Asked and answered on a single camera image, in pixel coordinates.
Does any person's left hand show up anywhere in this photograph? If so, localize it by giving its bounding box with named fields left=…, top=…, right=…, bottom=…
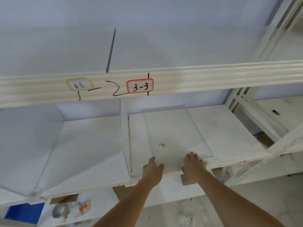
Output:
left=139, top=156, right=165, bottom=191

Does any person's right hand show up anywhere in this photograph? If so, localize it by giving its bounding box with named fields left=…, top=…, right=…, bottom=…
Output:
left=181, top=152, right=213, bottom=185

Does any white metal shelving rack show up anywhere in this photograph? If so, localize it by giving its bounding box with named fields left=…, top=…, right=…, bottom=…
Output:
left=0, top=0, right=303, bottom=227

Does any person's right forearm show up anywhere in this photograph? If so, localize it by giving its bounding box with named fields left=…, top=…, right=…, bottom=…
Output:
left=195, top=171, right=284, bottom=227

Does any person's left forearm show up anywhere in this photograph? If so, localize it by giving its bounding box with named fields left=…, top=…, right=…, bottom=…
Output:
left=91, top=181, right=154, bottom=227

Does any clear plastic clip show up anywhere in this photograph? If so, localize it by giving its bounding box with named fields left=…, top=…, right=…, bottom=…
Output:
left=128, top=172, right=143, bottom=182

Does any small brown cardboard piece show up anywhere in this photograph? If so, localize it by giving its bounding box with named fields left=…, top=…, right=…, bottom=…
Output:
left=181, top=173, right=197, bottom=186

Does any flat brown cardboard box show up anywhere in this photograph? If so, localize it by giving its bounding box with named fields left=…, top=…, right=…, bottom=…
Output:
left=112, top=185, right=133, bottom=201

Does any clear plastic wrap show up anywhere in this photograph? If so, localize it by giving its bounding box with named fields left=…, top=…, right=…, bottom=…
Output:
left=175, top=200, right=198, bottom=227

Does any orange and white tape roll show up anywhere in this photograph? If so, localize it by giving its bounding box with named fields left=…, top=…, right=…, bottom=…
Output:
left=76, top=197, right=93, bottom=213

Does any folded brown paper package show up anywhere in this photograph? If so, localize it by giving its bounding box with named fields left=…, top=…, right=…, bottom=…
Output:
left=49, top=193, right=79, bottom=205

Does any gray tape roll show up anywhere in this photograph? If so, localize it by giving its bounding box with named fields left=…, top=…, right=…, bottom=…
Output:
left=51, top=202, right=69, bottom=219

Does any yellow bordered label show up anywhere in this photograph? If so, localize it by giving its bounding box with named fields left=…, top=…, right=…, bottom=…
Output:
left=66, top=77, right=94, bottom=92

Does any blue plastic crate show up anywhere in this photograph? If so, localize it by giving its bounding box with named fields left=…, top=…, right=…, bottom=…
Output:
left=4, top=202, right=46, bottom=225

